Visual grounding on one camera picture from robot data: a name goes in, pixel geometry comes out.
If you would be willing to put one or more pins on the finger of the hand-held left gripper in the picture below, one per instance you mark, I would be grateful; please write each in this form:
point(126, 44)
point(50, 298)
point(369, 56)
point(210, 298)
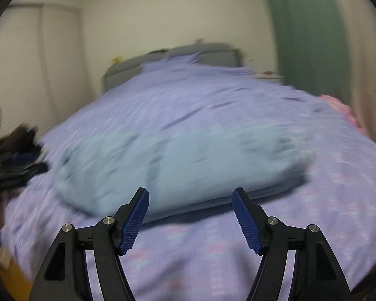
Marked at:
point(33, 166)

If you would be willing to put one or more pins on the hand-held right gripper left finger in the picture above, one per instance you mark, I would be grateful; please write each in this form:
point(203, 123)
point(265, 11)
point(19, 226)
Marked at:
point(135, 221)

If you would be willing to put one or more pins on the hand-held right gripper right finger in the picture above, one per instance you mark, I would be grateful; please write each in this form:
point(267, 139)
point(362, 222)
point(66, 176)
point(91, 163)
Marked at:
point(245, 221)

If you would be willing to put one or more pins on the light blue pants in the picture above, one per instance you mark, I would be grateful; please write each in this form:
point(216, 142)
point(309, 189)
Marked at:
point(175, 166)

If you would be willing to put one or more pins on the white wardrobe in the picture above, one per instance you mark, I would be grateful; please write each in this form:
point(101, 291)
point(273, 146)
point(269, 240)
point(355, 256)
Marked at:
point(34, 62)

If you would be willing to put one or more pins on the purple patterned blanket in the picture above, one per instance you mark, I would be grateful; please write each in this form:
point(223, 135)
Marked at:
point(206, 116)

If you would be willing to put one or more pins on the white bedside table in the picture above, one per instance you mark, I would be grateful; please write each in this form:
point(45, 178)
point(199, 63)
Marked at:
point(269, 76)

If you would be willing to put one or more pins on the pink cloth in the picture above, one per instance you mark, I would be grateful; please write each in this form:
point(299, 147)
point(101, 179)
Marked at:
point(343, 109)

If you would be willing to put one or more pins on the grey bed headboard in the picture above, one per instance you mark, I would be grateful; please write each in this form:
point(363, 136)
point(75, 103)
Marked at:
point(172, 61)

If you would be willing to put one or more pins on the green curtain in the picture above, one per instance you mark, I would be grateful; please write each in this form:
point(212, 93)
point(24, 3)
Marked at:
point(285, 28)

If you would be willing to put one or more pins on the cream curtain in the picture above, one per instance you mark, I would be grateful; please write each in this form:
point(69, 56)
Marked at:
point(360, 53)

